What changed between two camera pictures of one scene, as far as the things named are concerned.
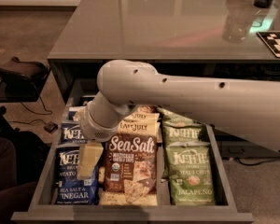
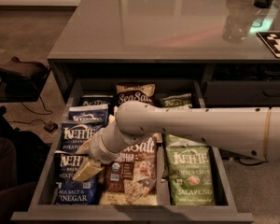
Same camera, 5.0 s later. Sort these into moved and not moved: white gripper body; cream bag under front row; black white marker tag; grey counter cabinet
Moved: white gripper body
Not moved: black white marker tag; grey counter cabinet; cream bag under front row
